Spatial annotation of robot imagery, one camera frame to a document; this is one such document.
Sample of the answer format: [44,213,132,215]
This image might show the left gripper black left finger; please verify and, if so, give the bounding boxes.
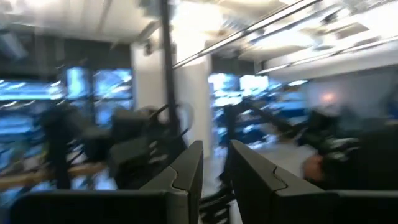
[9,139,205,224]

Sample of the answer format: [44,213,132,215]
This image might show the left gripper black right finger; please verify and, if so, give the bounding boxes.
[229,139,398,224]

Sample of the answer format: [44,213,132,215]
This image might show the person's hand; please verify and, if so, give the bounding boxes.
[303,155,326,183]

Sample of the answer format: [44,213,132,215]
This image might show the person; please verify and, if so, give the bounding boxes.
[107,105,175,187]
[303,105,398,191]

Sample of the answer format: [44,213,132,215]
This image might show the grey backpack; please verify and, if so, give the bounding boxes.
[177,102,195,138]

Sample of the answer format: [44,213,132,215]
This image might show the LED light bar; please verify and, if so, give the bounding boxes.
[256,39,398,75]
[172,0,323,68]

